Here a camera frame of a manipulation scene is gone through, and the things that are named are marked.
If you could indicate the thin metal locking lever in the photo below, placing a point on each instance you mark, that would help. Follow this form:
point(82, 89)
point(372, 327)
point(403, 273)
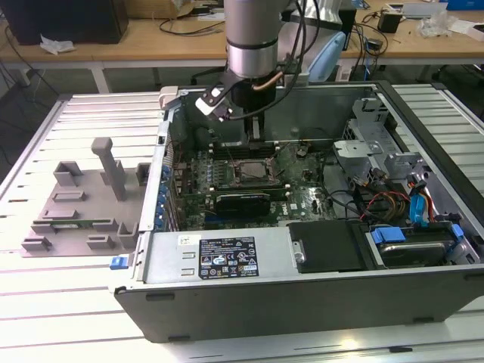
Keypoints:
point(230, 156)
point(281, 172)

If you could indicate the silver CPU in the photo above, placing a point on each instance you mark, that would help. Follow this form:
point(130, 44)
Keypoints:
point(252, 171)

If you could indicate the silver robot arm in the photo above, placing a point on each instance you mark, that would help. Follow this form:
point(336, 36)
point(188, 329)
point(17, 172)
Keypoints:
point(249, 56)

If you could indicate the CPU socket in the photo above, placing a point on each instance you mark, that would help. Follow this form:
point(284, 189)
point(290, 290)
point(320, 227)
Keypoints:
point(236, 181)

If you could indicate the black RAM slot row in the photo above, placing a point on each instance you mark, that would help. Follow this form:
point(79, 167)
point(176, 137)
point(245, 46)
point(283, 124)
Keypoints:
point(227, 150)
point(249, 192)

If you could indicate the green motherboard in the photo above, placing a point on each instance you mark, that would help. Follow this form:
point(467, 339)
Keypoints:
point(298, 189)

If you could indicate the black graphics card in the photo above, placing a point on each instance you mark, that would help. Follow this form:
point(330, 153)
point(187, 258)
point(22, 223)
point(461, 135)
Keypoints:
point(242, 206)

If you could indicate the silver metal drive cage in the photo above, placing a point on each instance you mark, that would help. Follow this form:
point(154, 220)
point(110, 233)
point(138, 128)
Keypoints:
point(357, 149)

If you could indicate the small black adapter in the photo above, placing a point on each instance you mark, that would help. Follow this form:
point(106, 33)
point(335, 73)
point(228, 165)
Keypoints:
point(374, 44)

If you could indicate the small black box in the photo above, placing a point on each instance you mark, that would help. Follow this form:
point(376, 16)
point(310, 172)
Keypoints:
point(388, 22)

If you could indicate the black optical drive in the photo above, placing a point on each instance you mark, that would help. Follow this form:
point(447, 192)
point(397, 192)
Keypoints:
point(329, 246)

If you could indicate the silver power supply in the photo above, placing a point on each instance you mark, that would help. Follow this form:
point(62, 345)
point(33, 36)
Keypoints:
point(170, 257)

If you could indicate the grey parts rack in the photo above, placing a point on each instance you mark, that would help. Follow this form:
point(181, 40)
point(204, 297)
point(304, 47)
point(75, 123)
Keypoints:
point(90, 204)

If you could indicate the clear plastic bag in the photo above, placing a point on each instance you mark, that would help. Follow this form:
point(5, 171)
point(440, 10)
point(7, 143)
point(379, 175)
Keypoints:
point(435, 24)

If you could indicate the black computer tower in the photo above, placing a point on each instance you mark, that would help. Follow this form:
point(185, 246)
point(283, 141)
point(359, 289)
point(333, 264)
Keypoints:
point(68, 19)

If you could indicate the crumpled white paper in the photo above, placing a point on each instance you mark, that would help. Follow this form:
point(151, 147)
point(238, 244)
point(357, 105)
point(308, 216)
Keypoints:
point(56, 45)

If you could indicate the black PC case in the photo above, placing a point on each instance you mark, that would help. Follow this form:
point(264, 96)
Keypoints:
point(264, 310)

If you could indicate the blue case latch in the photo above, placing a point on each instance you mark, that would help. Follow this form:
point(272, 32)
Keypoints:
point(118, 262)

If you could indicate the green RAM stick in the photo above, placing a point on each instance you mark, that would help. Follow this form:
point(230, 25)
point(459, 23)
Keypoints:
point(72, 225)

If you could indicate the hard disk in blue carrier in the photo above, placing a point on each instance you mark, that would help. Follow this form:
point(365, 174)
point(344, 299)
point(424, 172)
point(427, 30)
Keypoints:
point(412, 253)

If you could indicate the flat white box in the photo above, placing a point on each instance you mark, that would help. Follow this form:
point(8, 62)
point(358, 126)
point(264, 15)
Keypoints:
point(469, 30)

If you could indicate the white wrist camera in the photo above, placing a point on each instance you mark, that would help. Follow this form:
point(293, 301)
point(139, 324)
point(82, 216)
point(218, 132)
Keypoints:
point(210, 104)

